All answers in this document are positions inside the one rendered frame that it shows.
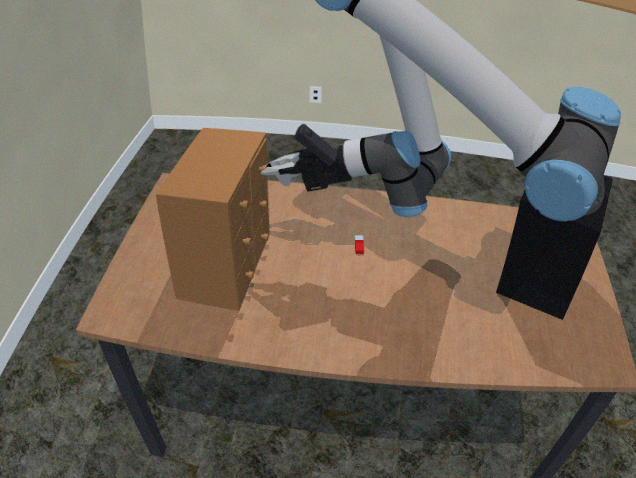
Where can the red and white eraser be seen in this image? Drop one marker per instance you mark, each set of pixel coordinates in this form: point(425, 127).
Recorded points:
point(359, 244)

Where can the brown wooden chest of drawers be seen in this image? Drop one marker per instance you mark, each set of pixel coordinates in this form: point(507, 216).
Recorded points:
point(193, 205)

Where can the brown wooden drawer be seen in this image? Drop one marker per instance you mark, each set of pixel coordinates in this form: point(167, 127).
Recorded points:
point(242, 240)
point(256, 167)
point(239, 204)
point(245, 274)
point(258, 238)
point(258, 204)

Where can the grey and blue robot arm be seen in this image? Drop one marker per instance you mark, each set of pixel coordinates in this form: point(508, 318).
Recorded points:
point(565, 172)

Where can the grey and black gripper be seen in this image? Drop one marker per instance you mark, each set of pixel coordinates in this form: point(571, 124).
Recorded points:
point(314, 170)

